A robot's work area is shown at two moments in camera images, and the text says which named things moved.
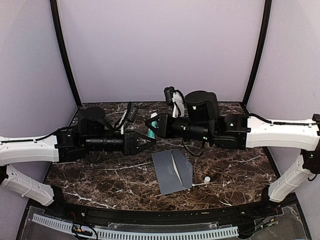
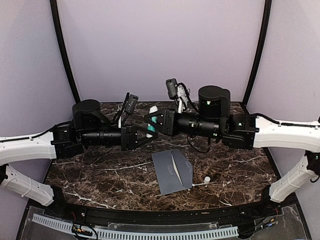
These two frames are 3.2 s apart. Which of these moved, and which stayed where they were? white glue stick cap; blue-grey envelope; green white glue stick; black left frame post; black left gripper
Moved: black left gripper; green white glue stick
Stayed: blue-grey envelope; black left frame post; white glue stick cap
